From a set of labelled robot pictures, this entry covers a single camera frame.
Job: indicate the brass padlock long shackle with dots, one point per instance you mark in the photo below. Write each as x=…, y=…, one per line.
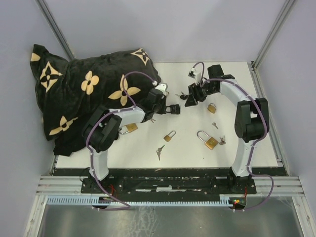
x=208, y=140

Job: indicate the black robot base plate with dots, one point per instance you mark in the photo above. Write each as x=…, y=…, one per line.
x=169, y=184

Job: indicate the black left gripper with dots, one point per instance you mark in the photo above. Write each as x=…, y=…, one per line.
x=163, y=100

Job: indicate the right aluminium frame post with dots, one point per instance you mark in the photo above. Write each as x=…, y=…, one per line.
x=281, y=18

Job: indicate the black floral garment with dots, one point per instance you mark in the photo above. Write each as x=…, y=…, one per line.
x=71, y=140

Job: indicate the small brass padlock top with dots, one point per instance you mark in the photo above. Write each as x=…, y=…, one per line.
x=212, y=108

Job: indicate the black floral plush pillow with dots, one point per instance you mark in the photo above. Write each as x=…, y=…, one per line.
x=66, y=90

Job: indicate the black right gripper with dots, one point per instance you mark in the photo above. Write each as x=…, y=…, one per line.
x=193, y=91

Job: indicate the black padlock keys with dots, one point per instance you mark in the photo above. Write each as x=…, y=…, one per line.
x=182, y=96

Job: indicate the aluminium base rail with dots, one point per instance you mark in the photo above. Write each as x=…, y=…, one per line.
x=71, y=185

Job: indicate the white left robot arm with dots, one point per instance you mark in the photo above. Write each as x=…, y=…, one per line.
x=102, y=129

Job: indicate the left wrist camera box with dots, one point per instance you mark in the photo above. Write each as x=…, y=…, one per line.
x=163, y=88

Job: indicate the small brass padlock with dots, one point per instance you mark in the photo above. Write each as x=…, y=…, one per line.
x=212, y=108
x=169, y=136

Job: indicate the long shackle padlock keys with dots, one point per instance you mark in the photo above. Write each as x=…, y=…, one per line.
x=222, y=140

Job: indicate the left aluminium frame post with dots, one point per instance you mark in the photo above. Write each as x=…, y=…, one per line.
x=43, y=5

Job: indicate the small padlock keys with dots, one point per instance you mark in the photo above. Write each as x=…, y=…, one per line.
x=158, y=151

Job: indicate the aluminium frame post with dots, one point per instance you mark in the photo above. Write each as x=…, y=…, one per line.
x=281, y=18
x=43, y=5

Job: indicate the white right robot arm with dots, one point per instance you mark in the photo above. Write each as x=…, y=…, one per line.
x=252, y=114

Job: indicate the large brass padlock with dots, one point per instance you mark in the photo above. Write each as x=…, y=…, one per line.
x=128, y=129

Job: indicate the black padlock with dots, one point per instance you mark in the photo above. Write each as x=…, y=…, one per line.
x=173, y=109

